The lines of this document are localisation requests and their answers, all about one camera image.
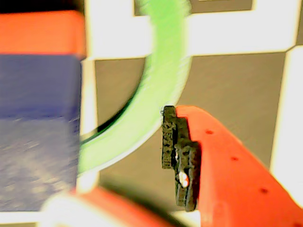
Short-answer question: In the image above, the red gripper finger with black pad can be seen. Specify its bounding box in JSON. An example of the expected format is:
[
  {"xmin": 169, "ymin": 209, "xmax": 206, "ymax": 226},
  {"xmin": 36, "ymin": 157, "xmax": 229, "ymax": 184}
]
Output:
[{"xmin": 160, "ymin": 105, "xmax": 303, "ymax": 227}]

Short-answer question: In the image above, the blue cube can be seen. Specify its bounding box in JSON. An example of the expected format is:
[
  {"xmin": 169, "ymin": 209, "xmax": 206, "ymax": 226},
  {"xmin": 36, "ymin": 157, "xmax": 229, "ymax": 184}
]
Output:
[{"xmin": 0, "ymin": 53, "xmax": 82, "ymax": 211}]

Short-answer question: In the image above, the red cube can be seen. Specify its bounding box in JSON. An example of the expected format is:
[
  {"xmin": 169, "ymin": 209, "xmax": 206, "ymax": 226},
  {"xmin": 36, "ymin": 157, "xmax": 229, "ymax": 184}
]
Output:
[{"xmin": 0, "ymin": 9, "xmax": 87, "ymax": 59}]

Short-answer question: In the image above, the black white marker checkerboard mat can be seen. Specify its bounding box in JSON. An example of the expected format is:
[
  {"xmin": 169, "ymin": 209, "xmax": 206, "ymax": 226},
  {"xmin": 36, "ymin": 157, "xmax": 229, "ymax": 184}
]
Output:
[{"xmin": 0, "ymin": 0, "xmax": 303, "ymax": 227}]

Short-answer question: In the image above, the green ring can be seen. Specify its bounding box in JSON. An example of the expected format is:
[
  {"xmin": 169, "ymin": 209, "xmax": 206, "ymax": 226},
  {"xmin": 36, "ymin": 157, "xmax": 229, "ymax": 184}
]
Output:
[{"xmin": 78, "ymin": 0, "xmax": 192, "ymax": 176}]

